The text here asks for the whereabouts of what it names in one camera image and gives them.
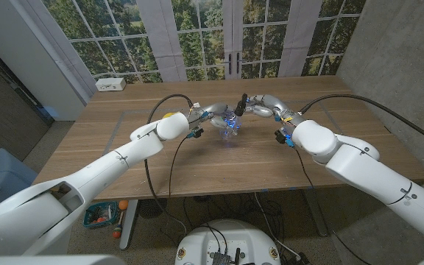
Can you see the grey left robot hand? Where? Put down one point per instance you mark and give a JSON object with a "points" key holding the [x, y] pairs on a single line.
{"points": [[215, 107]]}

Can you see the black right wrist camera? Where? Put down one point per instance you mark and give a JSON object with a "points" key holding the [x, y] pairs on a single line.
{"points": [[281, 137]]}

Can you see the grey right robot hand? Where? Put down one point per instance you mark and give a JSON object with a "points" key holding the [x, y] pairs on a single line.
{"points": [[271, 103]]}

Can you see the black spray head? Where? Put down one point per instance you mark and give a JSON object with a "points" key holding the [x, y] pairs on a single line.
{"points": [[240, 105]]}

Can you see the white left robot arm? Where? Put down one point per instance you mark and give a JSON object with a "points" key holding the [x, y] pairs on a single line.
{"points": [[105, 165]]}

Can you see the printed window backdrop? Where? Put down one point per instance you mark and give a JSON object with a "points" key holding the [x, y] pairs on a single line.
{"points": [[197, 37]]}

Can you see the white table leg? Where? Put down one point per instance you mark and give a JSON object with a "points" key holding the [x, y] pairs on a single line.
{"points": [[128, 228]]}

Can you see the grey table leg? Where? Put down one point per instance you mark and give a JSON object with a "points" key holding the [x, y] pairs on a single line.
{"points": [[317, 213]]}

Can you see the teal toy basket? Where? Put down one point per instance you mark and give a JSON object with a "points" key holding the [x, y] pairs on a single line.
{"points": [[99, 217]]}

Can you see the orange toy maraca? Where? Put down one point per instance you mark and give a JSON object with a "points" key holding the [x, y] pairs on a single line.
{"points": [[117, 232]]}

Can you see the white robot torso base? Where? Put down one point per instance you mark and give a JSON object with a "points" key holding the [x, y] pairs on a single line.
{"points": [[230, 235]]}

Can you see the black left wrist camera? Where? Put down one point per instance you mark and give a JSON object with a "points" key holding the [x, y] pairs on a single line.
{"points": [[197, 132]]}

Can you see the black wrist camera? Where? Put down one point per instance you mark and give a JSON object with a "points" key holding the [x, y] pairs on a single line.
{"points": [[197, 132], [281, 137]]}

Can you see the white power strip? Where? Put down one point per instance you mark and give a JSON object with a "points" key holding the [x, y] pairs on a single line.
{"points": [[110, 84]]}

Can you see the black round floor fan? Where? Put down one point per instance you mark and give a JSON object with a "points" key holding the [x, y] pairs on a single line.
{"points": [[149, 210]]}

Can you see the yellow toy banana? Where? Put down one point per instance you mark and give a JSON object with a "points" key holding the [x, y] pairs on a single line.
{"points": [[168, 115]]}

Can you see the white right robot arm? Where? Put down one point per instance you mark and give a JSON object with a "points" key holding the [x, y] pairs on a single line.
{"points": [[366, 173]]}

